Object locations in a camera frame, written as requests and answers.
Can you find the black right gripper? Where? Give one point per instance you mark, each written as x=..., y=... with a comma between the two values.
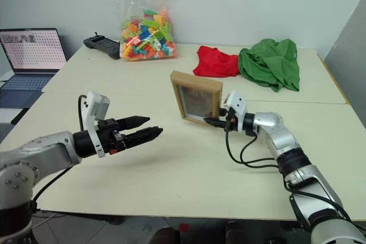
x=231, y=122

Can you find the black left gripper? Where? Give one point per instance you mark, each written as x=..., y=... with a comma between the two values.
x=110, y=138

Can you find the wooden picture frame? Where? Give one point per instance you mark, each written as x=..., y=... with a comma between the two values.
x=197, y=98

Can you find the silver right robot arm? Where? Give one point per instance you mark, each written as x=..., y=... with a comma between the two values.
x=286, y=141

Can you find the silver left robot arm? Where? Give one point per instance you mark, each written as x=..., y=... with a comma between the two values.
x=43, y=152

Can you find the red cloth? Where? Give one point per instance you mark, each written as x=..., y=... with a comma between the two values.
x=215, y=62

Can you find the green cloth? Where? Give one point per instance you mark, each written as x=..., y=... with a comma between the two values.
x=268, y=64

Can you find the black handheld controller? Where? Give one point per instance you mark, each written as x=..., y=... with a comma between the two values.
x=103, y=45

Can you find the clear bag of colourful bricks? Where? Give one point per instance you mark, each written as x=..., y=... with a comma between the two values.
x=147, y=35

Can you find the small red object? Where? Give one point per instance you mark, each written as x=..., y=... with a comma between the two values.
x=184, y=227

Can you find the dark rounded shape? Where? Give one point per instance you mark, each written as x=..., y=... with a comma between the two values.
x=168, y=236

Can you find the open laptop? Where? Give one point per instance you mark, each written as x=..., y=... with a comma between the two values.
x=31, y=52

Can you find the grey panel board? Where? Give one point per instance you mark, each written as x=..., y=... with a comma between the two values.
x=349, y=55

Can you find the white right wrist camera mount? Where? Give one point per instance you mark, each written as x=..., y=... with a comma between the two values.
x=238, y=105

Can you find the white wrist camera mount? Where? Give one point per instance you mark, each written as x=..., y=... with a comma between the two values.
x=91, y=107
x=238, y=105

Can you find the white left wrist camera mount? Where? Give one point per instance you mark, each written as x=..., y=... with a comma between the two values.
x=91, y=107

